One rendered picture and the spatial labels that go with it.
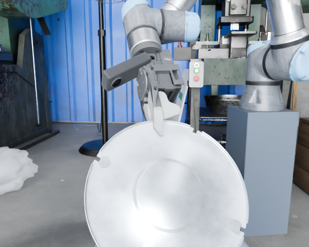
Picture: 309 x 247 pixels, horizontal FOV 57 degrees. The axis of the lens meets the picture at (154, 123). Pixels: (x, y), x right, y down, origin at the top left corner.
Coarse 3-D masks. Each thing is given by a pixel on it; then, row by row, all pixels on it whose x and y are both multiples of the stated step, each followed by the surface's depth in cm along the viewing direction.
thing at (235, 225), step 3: (231, 222) 50; (234, 222) 50; (237, 222) 50; (231, 225) 49; (234, 225) 49; (237, 225) 50; (240, 225) 50; (231, 228) 49; (234, 228) 49; (237, 228) 49; (234, 231) 49; (237, 231) 49
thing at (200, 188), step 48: (144, 144) 54; (192, 144) 56; (96, 192) 48; (144, 192) 49; (192, 192) 50; (240, 192) 53; (96, 240) 44; (144, 240) 46; (192, 240) 47; (240, 240) 48
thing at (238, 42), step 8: (232, 32) 148; (240, 32) 148; (248, 32) 147; (256, 32) 147; (232, 40) 160; (240, 40) 160; (232, 48) 161; (240, 48) 161; (232, 56) 162; (240, 56) 161
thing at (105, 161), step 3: (105, 156) 51; (102, 159) 51; (105, 159) 51; (108, 159) 51; (99, 162) 50; (102, 162) 50; (105, 162) 50; (108, 162) 51; (99, 165) 50; (102, 165) 50; (105, 165) 50; (108, 165) 50
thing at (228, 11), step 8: (224, 0) 167; (232, 0) 162; (240, 0) 162; (248, 0) 164; (224, 8) 167; (232, 8) 162; (240, 8) 163; (248, 8) 165; (224, 16) 167; (232, 16) 167; (240, 16) 167
